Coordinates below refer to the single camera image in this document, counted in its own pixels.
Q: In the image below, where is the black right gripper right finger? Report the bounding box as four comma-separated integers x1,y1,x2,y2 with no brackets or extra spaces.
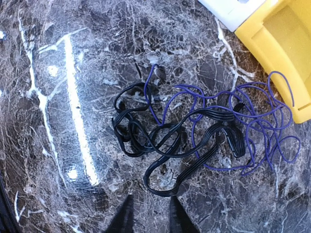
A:
169,196,199,233

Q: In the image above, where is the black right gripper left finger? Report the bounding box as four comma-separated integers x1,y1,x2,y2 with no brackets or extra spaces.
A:
105,195,134,233

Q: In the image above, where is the black ribbon cable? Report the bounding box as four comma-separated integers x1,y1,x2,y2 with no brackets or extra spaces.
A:
111,82,245,197

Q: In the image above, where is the right yellow plastic bin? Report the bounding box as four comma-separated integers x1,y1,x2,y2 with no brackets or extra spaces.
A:
235,0,311,123

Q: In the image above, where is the white plastic bin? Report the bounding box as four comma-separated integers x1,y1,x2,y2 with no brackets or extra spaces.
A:
199,0,265,32

